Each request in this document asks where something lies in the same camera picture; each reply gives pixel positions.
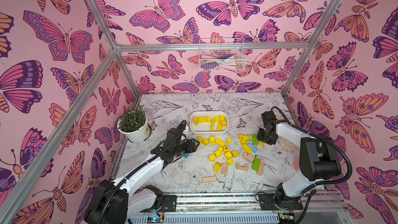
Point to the yellow cylinder block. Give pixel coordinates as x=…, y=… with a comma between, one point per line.
x=196, y=121

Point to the potted green plant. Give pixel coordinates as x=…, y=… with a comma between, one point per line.
x=134, y=125

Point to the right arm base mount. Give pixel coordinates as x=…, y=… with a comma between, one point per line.
x=278, y=202

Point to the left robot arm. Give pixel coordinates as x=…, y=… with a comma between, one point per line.
x=117, y=201

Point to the yellow long block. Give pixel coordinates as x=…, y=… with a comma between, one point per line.
x=221, y=123

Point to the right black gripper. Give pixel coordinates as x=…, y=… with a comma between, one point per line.
x=268, y=135

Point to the natural wood arch block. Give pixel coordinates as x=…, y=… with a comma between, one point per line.
x=243, y=168

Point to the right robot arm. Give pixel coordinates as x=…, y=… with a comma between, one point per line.
x=321, y=161

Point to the green rectangular block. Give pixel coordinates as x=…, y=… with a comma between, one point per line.
x=256, y=164

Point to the long natural wood block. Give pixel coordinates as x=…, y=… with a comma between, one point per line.
x=209, y=179

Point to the blue block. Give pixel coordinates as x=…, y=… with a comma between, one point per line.
x=252, y=147

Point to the white plastic bin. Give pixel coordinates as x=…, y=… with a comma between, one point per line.
x=211, y=126

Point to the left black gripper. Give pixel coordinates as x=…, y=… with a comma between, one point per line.
x=190, y=146

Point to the beige work glove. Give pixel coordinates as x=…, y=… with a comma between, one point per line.
x=287, y=145

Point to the natural wood block upright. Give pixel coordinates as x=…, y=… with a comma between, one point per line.
x=224, y=169

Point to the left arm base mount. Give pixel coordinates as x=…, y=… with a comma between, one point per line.
x=168, y=203

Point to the wire basket on wall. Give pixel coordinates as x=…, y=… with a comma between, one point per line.
x=222, y=57

